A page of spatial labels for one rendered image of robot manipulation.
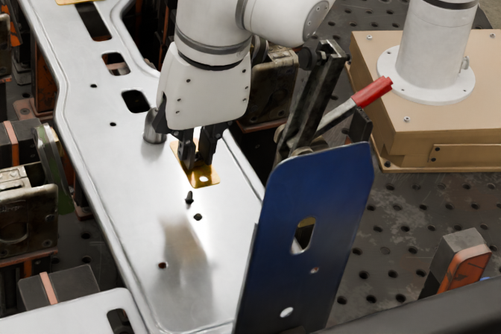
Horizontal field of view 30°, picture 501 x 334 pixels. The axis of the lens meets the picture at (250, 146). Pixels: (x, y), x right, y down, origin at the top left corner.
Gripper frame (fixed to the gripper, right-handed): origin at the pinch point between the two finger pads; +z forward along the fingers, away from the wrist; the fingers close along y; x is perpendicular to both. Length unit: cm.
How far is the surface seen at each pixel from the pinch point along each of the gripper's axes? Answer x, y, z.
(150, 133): -11.6, 1.0, 7.9
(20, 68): -66, 5, 38
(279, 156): -1.6, -13.2, 6.5
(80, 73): -28.1, 5.7, 9.6
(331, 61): 1.5, -15.3, -11.5
